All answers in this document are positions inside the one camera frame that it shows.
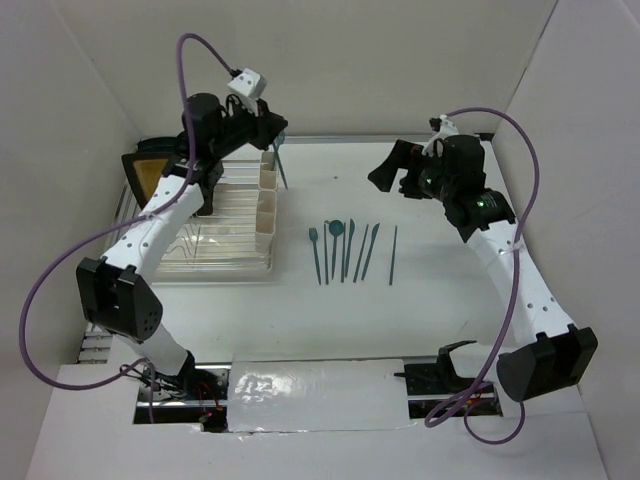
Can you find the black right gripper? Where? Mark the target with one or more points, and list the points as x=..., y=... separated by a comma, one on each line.
x=402, y=156

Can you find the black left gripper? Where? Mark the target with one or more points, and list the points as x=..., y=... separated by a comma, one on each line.
x=268, y=126

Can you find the teal spoon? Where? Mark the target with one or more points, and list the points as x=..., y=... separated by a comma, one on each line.
x=335, y=229
x=281, y=160

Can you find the teal chopstick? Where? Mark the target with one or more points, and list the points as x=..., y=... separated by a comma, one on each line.
x=343, y=272
x=325, y=249
x=393, y=257
x=361, y=254

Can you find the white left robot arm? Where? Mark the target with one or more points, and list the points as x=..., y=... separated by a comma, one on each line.
x=115, y=289

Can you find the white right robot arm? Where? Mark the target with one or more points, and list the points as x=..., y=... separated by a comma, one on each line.
x=552, y=352

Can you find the cream utensil holder near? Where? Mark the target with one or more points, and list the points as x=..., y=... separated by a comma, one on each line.
x=265, y=220

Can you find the small teal fork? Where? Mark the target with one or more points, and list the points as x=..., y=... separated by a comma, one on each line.
x=313, y=236

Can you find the clear dish rack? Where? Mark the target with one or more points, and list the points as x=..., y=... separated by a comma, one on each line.
x=221, y=247

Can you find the black framed yellow plate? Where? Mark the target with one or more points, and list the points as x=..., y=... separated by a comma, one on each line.
x=144, y=166

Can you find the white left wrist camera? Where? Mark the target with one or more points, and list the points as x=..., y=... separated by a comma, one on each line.
x=248, y=83

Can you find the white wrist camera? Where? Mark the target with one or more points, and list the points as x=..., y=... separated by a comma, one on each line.
x=248, y=83
x=442, y=127

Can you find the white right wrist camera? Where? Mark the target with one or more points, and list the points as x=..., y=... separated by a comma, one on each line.
x=442, y=127

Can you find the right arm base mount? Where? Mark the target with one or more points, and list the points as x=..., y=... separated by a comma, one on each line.
x=431, y=380

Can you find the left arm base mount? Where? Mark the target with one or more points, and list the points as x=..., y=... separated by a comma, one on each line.
x=205, y=406

